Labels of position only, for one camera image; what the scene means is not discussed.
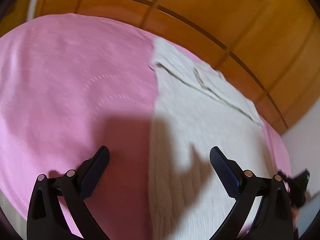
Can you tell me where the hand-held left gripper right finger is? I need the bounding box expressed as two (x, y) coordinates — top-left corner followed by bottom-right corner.
(209, 146), (293, 240)

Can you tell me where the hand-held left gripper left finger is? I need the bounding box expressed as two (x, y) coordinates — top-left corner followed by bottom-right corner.
(26, 145), (110, 240)

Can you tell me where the white knit sweater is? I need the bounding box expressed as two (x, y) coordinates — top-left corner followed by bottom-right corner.
(147, 36), (278, 240)

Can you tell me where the pink bed blanket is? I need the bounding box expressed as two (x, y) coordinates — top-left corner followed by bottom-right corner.
(0, 14), (293, 240)

